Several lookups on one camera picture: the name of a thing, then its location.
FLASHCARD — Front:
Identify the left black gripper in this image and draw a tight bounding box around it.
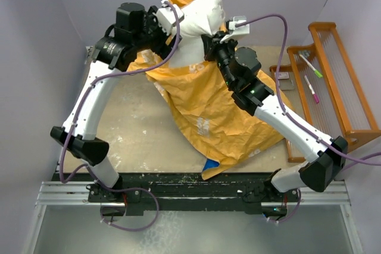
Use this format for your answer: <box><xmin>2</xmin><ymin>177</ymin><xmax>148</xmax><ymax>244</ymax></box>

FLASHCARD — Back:
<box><xmin>132</xmin><ymin>6</ymin><xmax>181</xmax><ymax>60</ymax></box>

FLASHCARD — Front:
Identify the wooden tiered rack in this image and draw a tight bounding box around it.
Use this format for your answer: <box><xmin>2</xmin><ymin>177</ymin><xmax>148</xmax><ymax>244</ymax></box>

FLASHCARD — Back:
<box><xmin>280</xmin><ymin>22</ymin><xmax>380</xmax><ymax>152</ymax></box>

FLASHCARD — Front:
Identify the green cap marker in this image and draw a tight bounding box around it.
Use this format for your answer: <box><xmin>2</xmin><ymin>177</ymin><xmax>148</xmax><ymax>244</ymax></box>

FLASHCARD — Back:
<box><xmin>299</xmin><ymin>54</ymin><xmax>323</xmax><ymax>78</ymax></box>

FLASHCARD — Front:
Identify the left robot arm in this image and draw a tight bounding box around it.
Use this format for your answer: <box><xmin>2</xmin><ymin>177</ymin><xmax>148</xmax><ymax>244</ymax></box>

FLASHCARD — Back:
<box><xmin>50</xmin><ymin>0</ymin><xmax>184</xmax><ymax>202</ymax></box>

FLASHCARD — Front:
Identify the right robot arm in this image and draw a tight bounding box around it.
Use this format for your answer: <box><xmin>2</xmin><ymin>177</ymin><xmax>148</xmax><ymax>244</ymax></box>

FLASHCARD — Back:
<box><xmin>201</xmin><ymin>31</ymin><xmax>348</xmax><ymax>201</ymax></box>

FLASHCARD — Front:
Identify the aluminium frame rail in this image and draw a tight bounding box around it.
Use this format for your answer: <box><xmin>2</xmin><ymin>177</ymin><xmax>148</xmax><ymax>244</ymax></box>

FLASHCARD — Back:
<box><xmin>37</xmin><ymin>181</ymin><xmax>351</xmax><ymax>206</ymax></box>

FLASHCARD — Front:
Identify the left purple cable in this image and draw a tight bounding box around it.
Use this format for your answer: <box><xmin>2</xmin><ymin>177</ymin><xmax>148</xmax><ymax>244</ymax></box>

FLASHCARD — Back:
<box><xmin>58</xmin><ymin>0</ymin><xmax>183</xmax><ymax>233</ymax></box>

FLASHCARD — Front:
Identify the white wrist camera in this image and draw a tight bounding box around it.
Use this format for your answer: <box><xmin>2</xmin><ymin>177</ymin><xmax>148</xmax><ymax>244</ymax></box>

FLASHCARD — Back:
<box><xmin>223</xmin><ymin>16</ymin><xmax>250</xmax><ymax>41</ymax></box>
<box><xmin>155</xmin><ymin>0</ymin><xmax>185</xmax><ymax>35</ymax></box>

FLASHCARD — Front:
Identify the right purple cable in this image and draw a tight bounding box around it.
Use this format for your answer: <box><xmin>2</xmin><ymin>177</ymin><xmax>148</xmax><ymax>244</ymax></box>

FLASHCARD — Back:
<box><xmin>238</xmin><ymin>13</ymin><xmax>381</xmax><ymax>225</ymax></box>

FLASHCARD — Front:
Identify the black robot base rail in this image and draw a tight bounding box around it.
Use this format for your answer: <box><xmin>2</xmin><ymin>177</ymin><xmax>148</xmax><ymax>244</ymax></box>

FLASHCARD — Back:
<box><xmin>86</xmin><ymin>173</ymin><xmax>299</xmax><ymax>217</ymax></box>

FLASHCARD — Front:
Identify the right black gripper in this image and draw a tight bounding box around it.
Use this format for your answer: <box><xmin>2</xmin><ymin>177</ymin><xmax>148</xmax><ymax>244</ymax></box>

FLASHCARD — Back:
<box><xmin>203</xmin><ymin>30</ymin><xmax>239</xmax><ymax>89</ymax></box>

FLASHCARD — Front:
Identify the purple cable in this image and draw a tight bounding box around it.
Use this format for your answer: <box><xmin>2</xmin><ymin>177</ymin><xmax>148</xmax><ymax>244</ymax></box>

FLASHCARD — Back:
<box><xmin>238</xmin><ymin>13</ymin><xmax>381</xmax><ymax>225</ymax></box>
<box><xmin>58</xmin><ymin>0</ymin><xmax>183</xmax><ymax>233</ymax></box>

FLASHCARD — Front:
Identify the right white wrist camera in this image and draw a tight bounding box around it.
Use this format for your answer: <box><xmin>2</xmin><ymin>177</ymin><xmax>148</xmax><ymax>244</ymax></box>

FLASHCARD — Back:
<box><xmin>223</xmin><ymin>16</ymin><xmax>250</xmax><ymax>41</ymax></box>

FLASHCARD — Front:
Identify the blue cartoon pillowcase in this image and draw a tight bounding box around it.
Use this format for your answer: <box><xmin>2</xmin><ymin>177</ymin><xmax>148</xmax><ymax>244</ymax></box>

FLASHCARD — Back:
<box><xmin>126</xmin><ymin>0</ymin><xmax>294</xmax><ymax>181</ymax></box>

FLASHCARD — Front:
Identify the white pillow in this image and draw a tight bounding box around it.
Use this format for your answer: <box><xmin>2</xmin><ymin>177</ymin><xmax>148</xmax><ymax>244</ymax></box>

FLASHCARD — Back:
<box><xmin>168</xmin><ymin>0</ymin><xmax>225</xmax><ymax>68</ymax></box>

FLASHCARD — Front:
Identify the pink cap marker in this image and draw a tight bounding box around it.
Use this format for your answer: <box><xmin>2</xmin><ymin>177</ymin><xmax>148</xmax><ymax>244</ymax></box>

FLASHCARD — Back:
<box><xmin>304</xmin><ymin>75</ymin><xmax>320</xmax><ymax>104</ymax></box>

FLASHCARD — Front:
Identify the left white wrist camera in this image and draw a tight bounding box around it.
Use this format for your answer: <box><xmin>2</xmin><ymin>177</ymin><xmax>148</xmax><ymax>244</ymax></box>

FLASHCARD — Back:
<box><xmin>155</xmin><ymin>0</ymin><xmax>185</xmax><ymax>35</ymax></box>

